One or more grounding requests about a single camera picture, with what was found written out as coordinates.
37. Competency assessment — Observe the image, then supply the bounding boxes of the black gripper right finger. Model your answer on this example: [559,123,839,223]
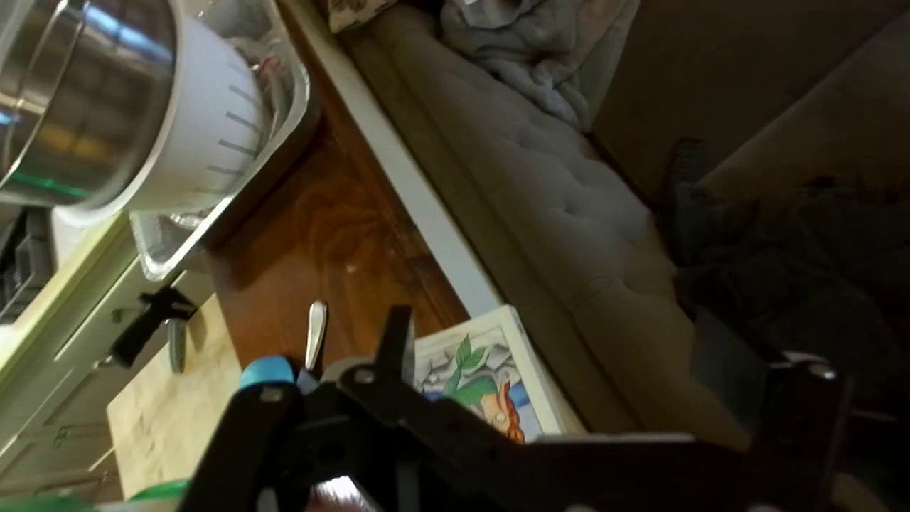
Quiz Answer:
[749,354,863,512]

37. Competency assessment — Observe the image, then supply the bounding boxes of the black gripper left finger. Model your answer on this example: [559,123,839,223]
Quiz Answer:
[180,304,479,512]

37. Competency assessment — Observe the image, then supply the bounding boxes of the steel mixing bowl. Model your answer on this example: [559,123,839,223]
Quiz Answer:
[0,0,180,212]

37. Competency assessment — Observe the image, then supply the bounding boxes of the white bin with green bag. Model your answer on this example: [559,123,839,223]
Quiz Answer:
[0,479,195,512]

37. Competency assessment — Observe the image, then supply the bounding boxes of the white kitchen worktop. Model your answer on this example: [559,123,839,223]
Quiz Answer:
[0,203,224,495]

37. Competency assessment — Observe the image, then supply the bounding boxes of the white illustrated book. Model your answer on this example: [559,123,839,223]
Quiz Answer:
[414,301,588,449]

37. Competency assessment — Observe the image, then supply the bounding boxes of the beige tufted cushion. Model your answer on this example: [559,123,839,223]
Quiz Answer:
[337,0,910,458]

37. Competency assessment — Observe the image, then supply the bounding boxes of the rectangular baking tray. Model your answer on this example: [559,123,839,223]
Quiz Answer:
[126,0,315,284]

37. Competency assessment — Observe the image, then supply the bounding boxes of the brown patterned pillow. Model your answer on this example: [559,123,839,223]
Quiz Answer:
[324,0,402,38]

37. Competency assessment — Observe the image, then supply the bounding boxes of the light grey crumpled blanket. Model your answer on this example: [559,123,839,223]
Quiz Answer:
[436,0,644,131]

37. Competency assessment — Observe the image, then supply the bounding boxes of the black handled tool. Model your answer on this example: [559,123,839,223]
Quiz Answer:
[109,284,199,377]

